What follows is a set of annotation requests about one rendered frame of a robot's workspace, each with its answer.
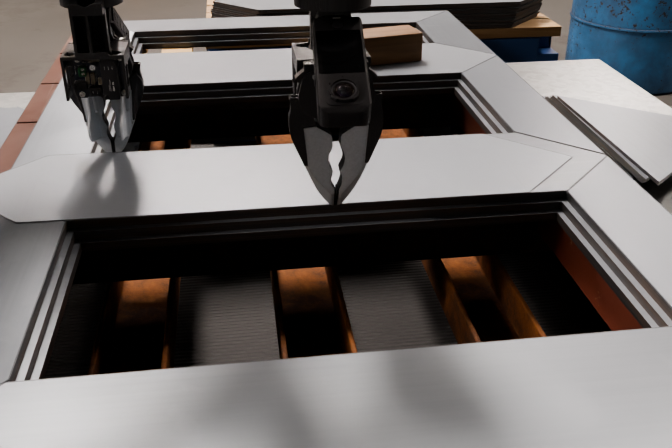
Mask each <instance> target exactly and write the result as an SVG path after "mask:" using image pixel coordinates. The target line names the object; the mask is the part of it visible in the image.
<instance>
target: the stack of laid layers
mask: <svg viewBox="0 0 672 448"><path fill-rule="evenodd" d="M308 38H310V26H300V27H271V28H241V29H212V30H183V31H153V32H134V35H133V38H132V40H131V43H130V44H131V45H132V46H134V50H133V51H132V52H131V53H132V54H142V51H143V49H164V48H191V47H218V46H245V45H273V44H291V43H298V42H307V41H308ZM373 85H374V89H375V91H381V92H382V94H383V97H392V96H414V95H436V94H454V95H455V96H456V97H457V98H458V100H459V101H460V102H461V103H462V104H463V106H464V107H465V108H466V109H467V111H468V112H469V113H470V114H471V116H472V117H473V118H474V119H475V121H476V122H477V123H478V124H479V126H480V127H481V128H482V129H483V131H484V132H485V133H486V134H487V135H491V136H494V137H498V138H502V139H506V140H510V141H514V142H518V143H522V144H526V145H530V146H534V147H538V148H541V149H545V150H549V151H553V152H557V153H561V154H565V155H569V156H571V157H572V158H571V159H570V160H569V161H568V162H567V163H565V164H564V165H563V166H562V167H560V168H559V169H558V170H557V171H556V172H554V173H553V174H552V175H551V176H549V177H548V178H547V179H546V180H545V181H543V182H542V183H541V184H540V185H538V186H537V187H536V188H535V189H533V190H532V191H531V192H530V193H517V194H500V195H484V196H468V197H452V198H435V199H419V200H403V201H386V202H370V203H354V204H340V205H321V206H305V207H289V208H273V209H256V210H240V211H224V212H208V213H191V214H175V215H157V216H139V217H121V218H103V219H85V220H67V221H65V222H66V224H65V227H64V230H63V232H62V235H61V238H60V241H59V244H58V246H57V249H56V252H55V255H54V257H53V260H52V263H51V266H50V269H49V271H48V274H47V277H46V280H45V282H44V285H43V288H42V291H41V294H40V296H39V299H38V302H37V305H36V307H35V310H34V313H33V316H32V319H31V321H30V324H29V327H28V330H27V333H26V335H25V338H24V341H23V344H22V346H21V349H20V352H19V355H18V358H17V360H16V363H15V366H14V369H13V371H12V374H11V377H10V380H9V381H7V382H12V381H24V380H36V379H44V377H45V373H46V370H47V367H48V363H49V360H50V357H51V353H52V350H53V347H54V343H55V340H56V337H57V333H58V330H59V327H60V323H61V320H62V317H63V313H64V310H65V307H66V303H67V300H68V297H69V294H70V290H71V287H72V284H73V280H74V277H75V274H76V270H77V267H78V264H79V260H80V257H81V254H82V252H83V251H98V250H113V249H128V248H143V247H158V246H174V245H189V244H204V243H219V242H234V241H249V240H265V239H280V238H295V237H310V236H325V235H340V234H356V233H371V232H386V231H401V230H416V229H432V228H447V227H462V226H477V225H492V224H507V223H523V222H538V221H553V220H556V221H557V222H558V224H559V225H560V226H561V227H562V228H563V230H564V231H565V232H566V233H567V235H568V236H569V237H570V238H571V240H572V241H573V242H574V243H575V245H576V246H577V247H578V248H579V250H580V251H581V252H582V253H583V255H584V256H585V257H586V258H587V260H588V261H589V262H590V263H591V264H592V266H593V267H594V268H595V269H596V271H597V272H598V273H599V274H600V276H601V277H602V278H603V279H604V281H605V282H606V283H607V284H608V286H609V287H610V288H611V289H612V291H613V292H614V293H615V294H616V295H617V297H618V298H619V299H620V300H621V302H622V303H623V304H624V305H625V307H626V308H627V309H628V310H629V312H630V313H631V314H632V315H633V317H634V318H635V319H636V320H637V322H638V323H639V324H640V325H641V326H642V328H655V327H666V326H672V308H671V307H670V306H669V305H668V304H667V303H666V302H665V300H664V299H663V298H662V297H661V296H660V295H659V294H658V293H657V291H656V290H655V289H654V288H653V287H652V286H651V285H650V284H649V283H648V281H647V280H646V279H645V278H644V277H643V276H642V275H641V274H640V272H639V271H638V270H637V269H636V268H635V267H634V266H633V265H632V264H631V262H630V261H629V260H628V259H627V258H626V257H625V256H624V255H623V253H622V252H621V251H620V250H619V249H618V248H617V247H616V246H615V244H614V243H613V242H612V241H611V240H610V239H609V238H608V237H607V236H606V234H605V233H604V232H603V231H602V230H601V229H600V228H599V227H598V225H597V224H596V223H595V222H594V221H593V220H592V219H591V218H590V217H589V215H588V214H587V213H586V212H585V211H584V210H583V209H582V208H581V206H580V205H579V204H578V203H577V202H576V201H575V200H574V199H573V198H572V196H571V195H570V194H569V193H568V192H567V191H568V190H569V189H570V188H571V187H572V186H574V185H575V184H576V183H577V182H578V181H579V180H580V179H581V178H583V177H584V176H585V175H586V174H587V173H588V172H589V171H591V170H592V169H593V168H594V167H595V166H596V165H597V164H598V163H600V162H601V161H602V160H603V159H604V158H605V157H606V155H605V154H601V153H597V152H593V151H589V150H585V149H581V148H577V147H573V146H569V145H565V144H561V143H557V142H553V141H549V140H545V139H541V138H537V137H533V136H529V135H525V134H521V133H517V132H513V130H512V129H511V128H510V127H509V126H508V125H507V124H506V123H505V122H504V120H503V119H502V118H501V117H500V116H499V115H498V114H497V113H496V111H495V110H494V109H493V108H492V107H491V106H490V105H489V104H488V103H487V101H486V100H485V99H484V98H483V97H482V96H481V95H480V94H479V92H478V91H477V90H476V89H475V88H474V87H473V86H472V85H471V84H470V82H469V81H468V80H467V79H466V78H465V77H464V76H463V75H462V73H447V74H423V75H400V76H377V78H376V79H374V80H373ZM289 95H293V83H292V80H281V81H257V82H233V83H210V84H186V85H162V86H144V92H143V97H142V100H141V103H140V106H139V108H149V107H171V106H193V105H215V104H237V103H259V102H281V101H289V98H288V96H289Z"/></svg>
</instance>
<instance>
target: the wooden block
mask: <svg viewBox="0 0 672 448"><path fill-rule="evenodd" d="M363 34H364V42H365V48H366V50H367V51H368V53H369V55H370V56H371V63H370V66H376V65H385V64H395V63H404V62H413V61H421V60H422V41H423V33H422V32H420V31H419V30H417V29H415V28H414V27H412V26H410V25H399V26H388V27H377V28H366V29H363Z"/></svg>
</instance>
